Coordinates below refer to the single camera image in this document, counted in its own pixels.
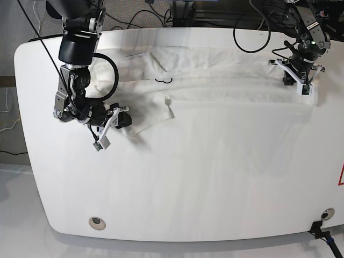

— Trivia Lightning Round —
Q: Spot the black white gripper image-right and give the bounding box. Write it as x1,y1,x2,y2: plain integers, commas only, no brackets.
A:
268,54,325,86

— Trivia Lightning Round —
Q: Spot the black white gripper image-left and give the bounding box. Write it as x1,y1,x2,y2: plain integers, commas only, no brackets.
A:
77,103,132,143

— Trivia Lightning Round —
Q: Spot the white printed T-shirt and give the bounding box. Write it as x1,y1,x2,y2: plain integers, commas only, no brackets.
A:
87,46,319,136

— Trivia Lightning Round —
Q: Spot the black robot arm image-left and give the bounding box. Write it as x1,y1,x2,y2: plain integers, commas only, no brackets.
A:
54,4,283,149

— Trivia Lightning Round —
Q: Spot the black flat edge device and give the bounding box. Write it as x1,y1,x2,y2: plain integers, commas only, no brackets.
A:
28,34,63,42

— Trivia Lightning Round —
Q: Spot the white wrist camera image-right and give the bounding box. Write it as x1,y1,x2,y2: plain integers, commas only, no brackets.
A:
296,83,313,96

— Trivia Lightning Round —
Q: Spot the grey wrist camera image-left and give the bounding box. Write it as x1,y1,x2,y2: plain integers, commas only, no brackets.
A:
93,137,110,152

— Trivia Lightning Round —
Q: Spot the left table cable grommet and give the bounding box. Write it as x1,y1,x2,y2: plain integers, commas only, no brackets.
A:
89,217,106,231

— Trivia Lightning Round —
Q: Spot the table cable grommet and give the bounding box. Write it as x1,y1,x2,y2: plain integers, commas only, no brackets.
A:
321,208,335,221
89,217,106,231

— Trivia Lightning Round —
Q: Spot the black aluminium frame stand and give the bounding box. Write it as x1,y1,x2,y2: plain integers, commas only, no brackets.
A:
169,1,197,27

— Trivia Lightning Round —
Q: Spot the right table cable grommet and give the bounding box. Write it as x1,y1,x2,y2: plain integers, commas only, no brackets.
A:
321,208,335,221

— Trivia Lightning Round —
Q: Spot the white floor cable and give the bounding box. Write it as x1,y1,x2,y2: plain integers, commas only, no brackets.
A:
32,0,42,38

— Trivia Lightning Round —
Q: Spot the black table clamp with cable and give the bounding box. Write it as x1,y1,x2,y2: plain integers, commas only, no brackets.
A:
309,221,343,258

